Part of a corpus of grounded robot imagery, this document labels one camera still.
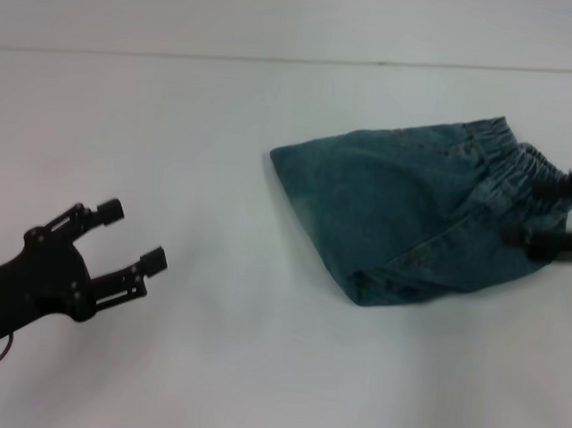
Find blue denim shorts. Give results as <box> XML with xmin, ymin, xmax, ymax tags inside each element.
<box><xmin>262</xmin><ymin>104</ymin><xmax>572</xmax><ymax>319</ymax></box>

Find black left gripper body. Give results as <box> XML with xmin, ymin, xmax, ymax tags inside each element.
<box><xmin>0</xmin><ymin>221</ymin><xmax>101</xmax><ymax>361</ymax></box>

